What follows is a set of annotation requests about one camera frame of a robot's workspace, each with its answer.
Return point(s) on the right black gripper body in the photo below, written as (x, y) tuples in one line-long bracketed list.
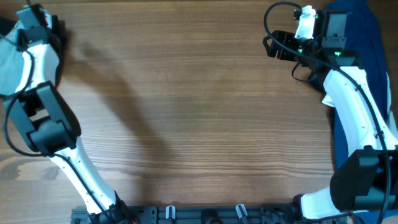
[(302, 46)]

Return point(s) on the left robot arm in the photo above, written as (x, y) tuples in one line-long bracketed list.
[(39, 123)]

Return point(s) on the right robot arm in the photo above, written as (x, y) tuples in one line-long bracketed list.
[(367, 180)]

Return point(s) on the black folded garment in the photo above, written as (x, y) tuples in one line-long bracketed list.
[(59, 30)]

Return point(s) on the light blue denim shorts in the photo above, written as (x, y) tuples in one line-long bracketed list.
[(12, 61)]

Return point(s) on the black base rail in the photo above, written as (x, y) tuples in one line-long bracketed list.
[(263, 214)]

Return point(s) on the dark blue garment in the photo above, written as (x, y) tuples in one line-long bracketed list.
[(364, 36)]

